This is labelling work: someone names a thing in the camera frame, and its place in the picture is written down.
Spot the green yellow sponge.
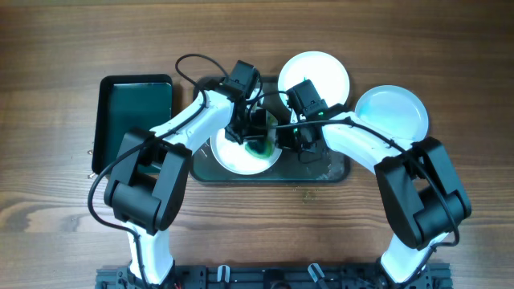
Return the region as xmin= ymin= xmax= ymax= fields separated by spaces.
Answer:
xmin=243 ymin=112 xmax=276 ymax=159

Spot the white plate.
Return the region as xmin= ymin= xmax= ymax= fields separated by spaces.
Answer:
xmin=210 ymin=128 xmax=282 ymax=175

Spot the white plate stained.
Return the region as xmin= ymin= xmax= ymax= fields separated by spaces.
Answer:
xmin=277 ymin=51 xmax=350 ymax=108

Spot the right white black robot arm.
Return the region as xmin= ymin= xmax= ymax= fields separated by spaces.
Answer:
xmin=280 ymin=109 xmax=472 ymax=288

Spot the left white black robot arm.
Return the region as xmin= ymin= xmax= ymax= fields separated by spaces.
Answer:
xmin=99 ymin=76 xmax=262 ymax=288

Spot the large dark serving tray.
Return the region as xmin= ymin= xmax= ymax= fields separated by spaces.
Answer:
xmin=190 ymin=77 xmax=350 ymax=184

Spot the small black water tray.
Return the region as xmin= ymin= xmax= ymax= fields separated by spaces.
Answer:
xmin=92 ymin=74 xmax=173 ymax=174

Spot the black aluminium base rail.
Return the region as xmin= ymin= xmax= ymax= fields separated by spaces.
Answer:
xmin=95 ymin=263 xmax=454 ymax=289

